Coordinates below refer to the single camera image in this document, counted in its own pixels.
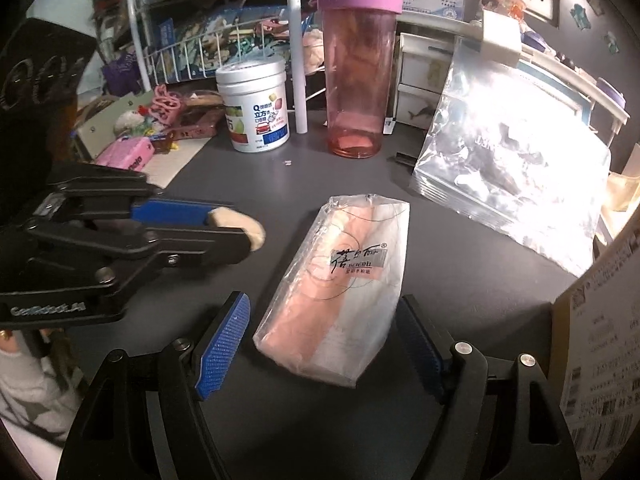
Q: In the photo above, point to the small black clip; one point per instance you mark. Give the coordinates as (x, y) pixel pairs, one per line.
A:
(402, 158)

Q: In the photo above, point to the clear zip bag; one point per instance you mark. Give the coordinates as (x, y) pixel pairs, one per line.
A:
(500, 160)

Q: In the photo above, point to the cream pouch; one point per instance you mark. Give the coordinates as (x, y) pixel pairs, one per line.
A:
(622, 192)

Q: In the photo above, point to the white desk riser shelf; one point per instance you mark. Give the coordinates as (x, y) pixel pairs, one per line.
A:
(560, 67)

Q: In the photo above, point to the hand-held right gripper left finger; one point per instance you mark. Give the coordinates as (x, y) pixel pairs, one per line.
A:
(225, 350)

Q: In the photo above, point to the cardboard box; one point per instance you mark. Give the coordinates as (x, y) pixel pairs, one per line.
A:
(605, 360)

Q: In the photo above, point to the white power adapter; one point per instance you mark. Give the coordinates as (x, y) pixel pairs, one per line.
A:
(502, 37)

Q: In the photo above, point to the purple round case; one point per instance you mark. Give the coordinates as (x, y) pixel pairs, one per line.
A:
(611, 92)

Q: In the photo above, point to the tissue pack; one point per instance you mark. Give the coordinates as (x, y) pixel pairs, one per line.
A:
(330, 300)

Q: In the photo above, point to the teal figure sticker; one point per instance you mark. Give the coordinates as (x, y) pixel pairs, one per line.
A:
(580, 16)

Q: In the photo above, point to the light blue picture frame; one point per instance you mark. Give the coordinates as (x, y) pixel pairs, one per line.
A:
(582, 100)

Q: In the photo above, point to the small white card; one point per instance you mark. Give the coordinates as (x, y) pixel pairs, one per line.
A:
(389, 126)

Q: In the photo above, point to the grey green board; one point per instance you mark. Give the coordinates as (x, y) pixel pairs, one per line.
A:
(95, 125)

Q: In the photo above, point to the row of blue illustrated boxes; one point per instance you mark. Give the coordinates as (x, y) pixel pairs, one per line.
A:
(220, 35)

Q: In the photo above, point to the small white plush red bow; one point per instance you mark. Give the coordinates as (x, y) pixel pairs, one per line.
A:
(131, 121)

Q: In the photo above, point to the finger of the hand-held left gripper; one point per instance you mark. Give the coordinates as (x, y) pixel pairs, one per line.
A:
(170, 211)
(200, 245)

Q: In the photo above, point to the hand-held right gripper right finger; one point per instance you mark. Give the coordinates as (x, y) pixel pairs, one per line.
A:
(417, 350)

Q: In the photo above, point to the white plastic jar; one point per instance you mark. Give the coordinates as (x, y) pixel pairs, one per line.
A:
(255, 105)

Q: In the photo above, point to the white mini drawer unit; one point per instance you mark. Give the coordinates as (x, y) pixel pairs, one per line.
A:
(420, 80)

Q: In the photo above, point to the pink tumbler with purple lid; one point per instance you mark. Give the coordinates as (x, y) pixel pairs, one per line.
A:
(355, 85)

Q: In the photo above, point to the grey figure sticker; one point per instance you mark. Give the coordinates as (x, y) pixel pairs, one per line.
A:
(611, 42)

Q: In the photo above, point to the pink hair claw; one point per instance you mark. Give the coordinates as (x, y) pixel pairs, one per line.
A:
(167, 104)

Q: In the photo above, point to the pink tissue packet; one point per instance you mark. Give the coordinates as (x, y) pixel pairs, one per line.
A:
(125, 154)

